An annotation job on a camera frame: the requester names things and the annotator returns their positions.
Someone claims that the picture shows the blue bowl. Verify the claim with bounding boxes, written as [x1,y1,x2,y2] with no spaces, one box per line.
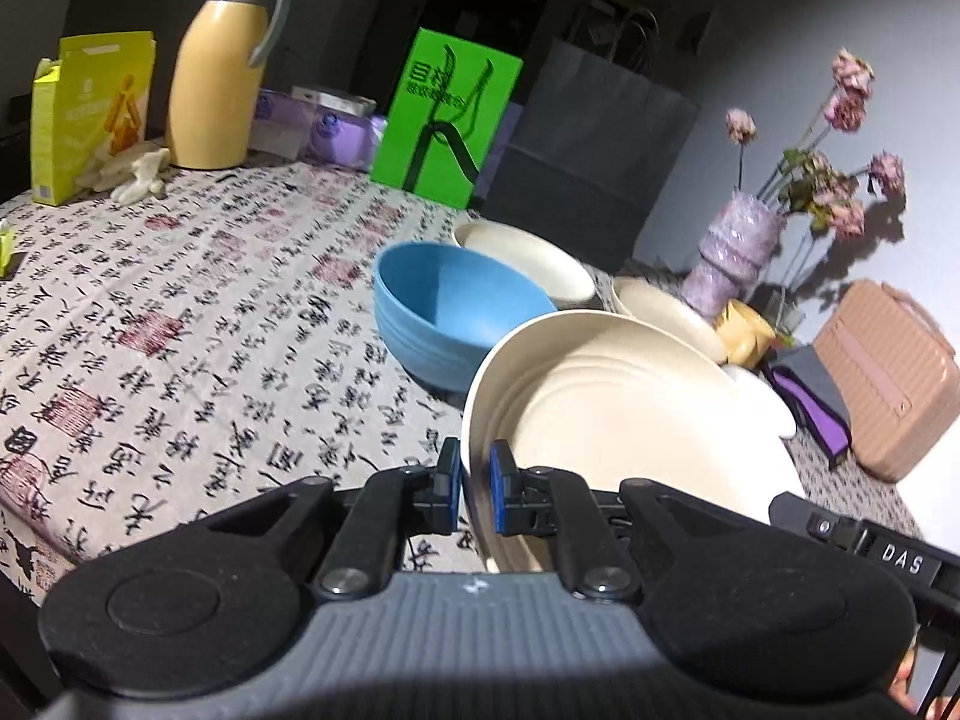
[373,241,560,393]

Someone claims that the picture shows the grey and purple cloth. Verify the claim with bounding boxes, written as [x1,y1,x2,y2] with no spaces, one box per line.
[763,345,854,462]

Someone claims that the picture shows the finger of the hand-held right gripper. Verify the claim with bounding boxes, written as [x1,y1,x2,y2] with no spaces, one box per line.
[768,490,832,541]

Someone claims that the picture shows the yellow mug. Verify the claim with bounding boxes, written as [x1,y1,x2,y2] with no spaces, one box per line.
[712,298,778,368]

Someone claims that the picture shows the green paper bag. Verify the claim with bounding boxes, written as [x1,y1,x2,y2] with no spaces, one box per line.
[370,26,524,211]

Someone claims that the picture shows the pink ribbed case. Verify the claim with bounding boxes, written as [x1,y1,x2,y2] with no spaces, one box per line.
[812,277,960,485]

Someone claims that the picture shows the purple textured vase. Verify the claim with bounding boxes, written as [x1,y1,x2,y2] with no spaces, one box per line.
[681,191,787,323]

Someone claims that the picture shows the white gloves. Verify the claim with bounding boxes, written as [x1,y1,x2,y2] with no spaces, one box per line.
[75,144,172,203]

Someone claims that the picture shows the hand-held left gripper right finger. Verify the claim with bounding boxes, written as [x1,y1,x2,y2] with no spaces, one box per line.
[487,441,758,605]

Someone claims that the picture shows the yellow thermos jug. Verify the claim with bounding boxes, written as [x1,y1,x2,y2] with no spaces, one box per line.
[163,0,292,170]

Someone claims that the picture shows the grey paper bag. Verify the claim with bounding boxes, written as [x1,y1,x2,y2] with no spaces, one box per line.
[480,4,702,275]

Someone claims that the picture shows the purple tissue pack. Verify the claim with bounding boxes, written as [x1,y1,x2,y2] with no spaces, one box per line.
[251,88,314,160]
[307,101,391,170]

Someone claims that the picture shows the dried pink roses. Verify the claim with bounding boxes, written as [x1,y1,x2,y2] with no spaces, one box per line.
[724,49,907,241]

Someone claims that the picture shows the white flat box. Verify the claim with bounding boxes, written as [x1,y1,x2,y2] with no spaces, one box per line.
[291,85,377,117]

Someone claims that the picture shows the small cream bowl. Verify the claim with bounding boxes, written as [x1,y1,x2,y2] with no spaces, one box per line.
[610,277,728,365]

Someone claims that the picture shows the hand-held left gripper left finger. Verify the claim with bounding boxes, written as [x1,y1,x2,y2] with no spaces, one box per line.
[172,436,462,605]

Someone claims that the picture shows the calligraphy printed tablecloth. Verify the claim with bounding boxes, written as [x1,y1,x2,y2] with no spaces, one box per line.
[0,157,923,593]

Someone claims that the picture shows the clear drinking glass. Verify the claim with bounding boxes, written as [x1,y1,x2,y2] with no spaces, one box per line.
[772,300,805,346]

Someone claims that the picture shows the yellow-green snack box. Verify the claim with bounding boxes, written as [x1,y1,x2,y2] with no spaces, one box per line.
[30,31,157,206]

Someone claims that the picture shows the large cream plate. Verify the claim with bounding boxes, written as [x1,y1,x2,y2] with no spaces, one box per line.
[461,310,807,575]
[451,221,598,310]

